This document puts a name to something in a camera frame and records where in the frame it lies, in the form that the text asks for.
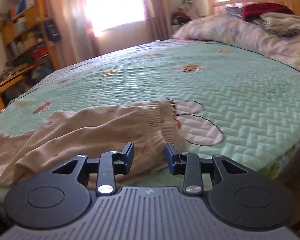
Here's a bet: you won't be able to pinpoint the beige smiley print baby garment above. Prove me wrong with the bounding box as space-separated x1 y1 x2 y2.
0 100 186 186

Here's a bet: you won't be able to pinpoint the green quilted bee bedspread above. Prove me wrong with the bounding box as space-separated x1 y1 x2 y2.
0 40 300 202

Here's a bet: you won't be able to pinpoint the wooden drawer desk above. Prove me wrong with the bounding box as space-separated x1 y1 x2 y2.
0 64 38 123

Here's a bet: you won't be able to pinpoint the black bag on shelf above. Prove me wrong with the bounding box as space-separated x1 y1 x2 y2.
44 20 61 42

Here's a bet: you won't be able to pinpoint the wooden bookshelf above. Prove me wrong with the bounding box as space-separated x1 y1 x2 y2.
0 0 59 71

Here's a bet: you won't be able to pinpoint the cluttered nightstand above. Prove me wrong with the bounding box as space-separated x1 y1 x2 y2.
171 0 200 34

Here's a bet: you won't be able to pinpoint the floral folded duvet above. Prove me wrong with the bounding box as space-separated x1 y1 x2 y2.
174 14 300 72

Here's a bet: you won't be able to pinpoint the dark red cloth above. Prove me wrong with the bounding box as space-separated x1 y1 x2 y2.
242 3 294 22

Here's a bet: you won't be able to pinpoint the pink window curtains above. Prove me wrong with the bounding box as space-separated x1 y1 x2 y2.
45 0 171 68

